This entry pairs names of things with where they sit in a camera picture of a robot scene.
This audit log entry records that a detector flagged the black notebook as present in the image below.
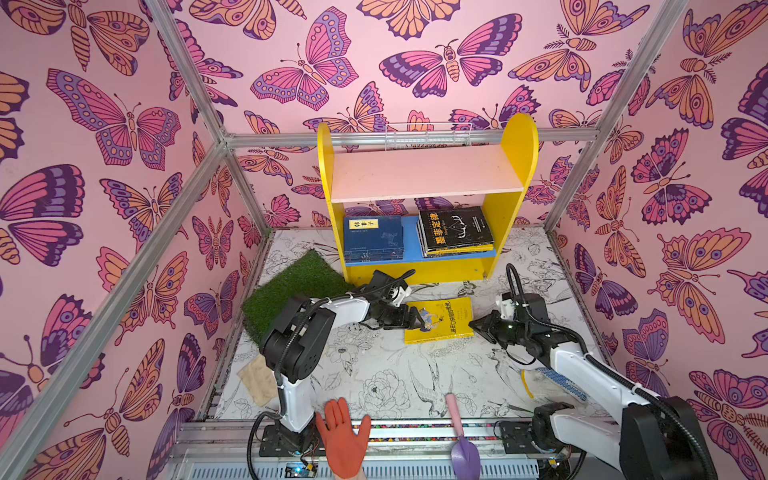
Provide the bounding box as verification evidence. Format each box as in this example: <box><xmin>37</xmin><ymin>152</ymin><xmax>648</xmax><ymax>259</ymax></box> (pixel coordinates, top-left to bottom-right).
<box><xmin>418</xmin><ymin>206</ymin><xmax>494</xmax><ymax>258</ymax></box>

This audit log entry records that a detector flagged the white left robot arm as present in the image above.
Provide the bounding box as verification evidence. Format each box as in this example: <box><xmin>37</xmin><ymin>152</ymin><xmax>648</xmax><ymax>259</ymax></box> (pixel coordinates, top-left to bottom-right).
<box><xmin>259</xmin><ymin>269</ymin><xmax>429</xmax><ymax>434</ymax></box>

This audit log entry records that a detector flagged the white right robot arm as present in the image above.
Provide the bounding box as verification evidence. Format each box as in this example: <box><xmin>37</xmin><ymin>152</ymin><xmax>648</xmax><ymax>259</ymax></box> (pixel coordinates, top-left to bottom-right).
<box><xmin>469</xmin><ymin>293</ymin><xmax>718</xmax><ymax>479</ymax></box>

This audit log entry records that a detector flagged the green artificial grass mat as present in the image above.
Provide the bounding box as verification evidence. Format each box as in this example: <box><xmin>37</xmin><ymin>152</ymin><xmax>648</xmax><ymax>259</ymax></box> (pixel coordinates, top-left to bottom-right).
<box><xmin>242</xmin><ymin>249</ymin><xmax>354</xmax><ymax>343</ymax></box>

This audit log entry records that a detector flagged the yellow pink blue bookshelf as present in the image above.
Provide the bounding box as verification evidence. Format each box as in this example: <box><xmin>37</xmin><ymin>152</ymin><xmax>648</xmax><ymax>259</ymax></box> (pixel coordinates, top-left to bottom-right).
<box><xmin>317</xmin><ymin>114</ymin><xmax>540</xmax><ymax>285</ymax></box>

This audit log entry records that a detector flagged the red rubber glove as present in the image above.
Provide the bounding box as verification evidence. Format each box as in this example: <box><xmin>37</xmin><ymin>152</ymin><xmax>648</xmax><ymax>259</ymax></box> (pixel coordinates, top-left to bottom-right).
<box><xmin>315</xmin><ymin>398</ymin><xmax>372</xmax><ymax>479</ymax></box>

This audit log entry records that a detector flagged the purple pink garden trowel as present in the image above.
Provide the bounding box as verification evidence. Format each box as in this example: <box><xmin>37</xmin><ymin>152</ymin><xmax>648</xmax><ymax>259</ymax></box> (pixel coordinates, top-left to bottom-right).
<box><xmin>445</xmin><ymin>393</ymin><xmax>481</xmax><ymax>480</ymax></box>

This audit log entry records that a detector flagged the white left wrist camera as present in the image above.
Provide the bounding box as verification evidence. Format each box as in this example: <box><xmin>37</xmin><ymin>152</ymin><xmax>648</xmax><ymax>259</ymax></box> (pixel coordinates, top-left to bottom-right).
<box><xmin>386</xmin><ymin>283</ymin><xmax>412</xmax><ymax>308</ymax></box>

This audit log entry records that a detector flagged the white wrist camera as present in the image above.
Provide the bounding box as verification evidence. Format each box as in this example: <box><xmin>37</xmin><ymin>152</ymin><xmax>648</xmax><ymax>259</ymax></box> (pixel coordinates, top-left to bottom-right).
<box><xmin>386</xmin><ymin>283</ymin><xmax>412</xmax><ymax>308</ymax></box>
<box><xmin>496</xmin><ymin>292</ymin><xmax>517</xmax><ymax>321</ymax></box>

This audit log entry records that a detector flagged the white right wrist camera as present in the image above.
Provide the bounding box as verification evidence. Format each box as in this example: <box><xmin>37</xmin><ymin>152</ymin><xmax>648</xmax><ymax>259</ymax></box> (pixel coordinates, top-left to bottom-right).
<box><xmin>496</xmin><ymin>292</ymin><xmax>517</xmax><ymax>321</ymax></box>

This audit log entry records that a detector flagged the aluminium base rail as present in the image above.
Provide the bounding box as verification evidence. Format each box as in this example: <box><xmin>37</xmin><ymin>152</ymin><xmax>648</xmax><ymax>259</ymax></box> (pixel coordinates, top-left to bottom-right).
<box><xmin>164</xmin><ymin>418</ymin><xmax>584</xmax><ymax>479</ymax></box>

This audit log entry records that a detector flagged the aluminium frame post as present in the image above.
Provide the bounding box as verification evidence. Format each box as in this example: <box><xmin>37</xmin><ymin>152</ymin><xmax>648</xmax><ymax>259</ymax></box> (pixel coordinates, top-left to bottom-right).
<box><xmin>543</xmin><ymin>0</ymin><xmax>688</xmax><ymax>233</ymax></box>

